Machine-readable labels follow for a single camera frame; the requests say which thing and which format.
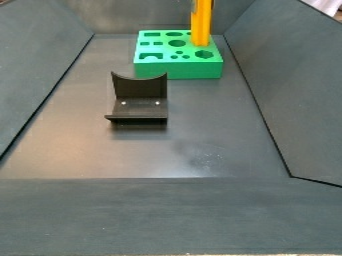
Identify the black curved holder bracket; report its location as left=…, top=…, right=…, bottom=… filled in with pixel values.
left=104, top=73, right=169, bottom=122

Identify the green shape-sorting board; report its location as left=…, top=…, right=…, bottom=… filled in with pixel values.
left=134, top=30, right=223, bottom=79

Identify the orange star-shaped peg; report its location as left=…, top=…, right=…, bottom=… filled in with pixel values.
left=191, top=0, right=213, bottom=46

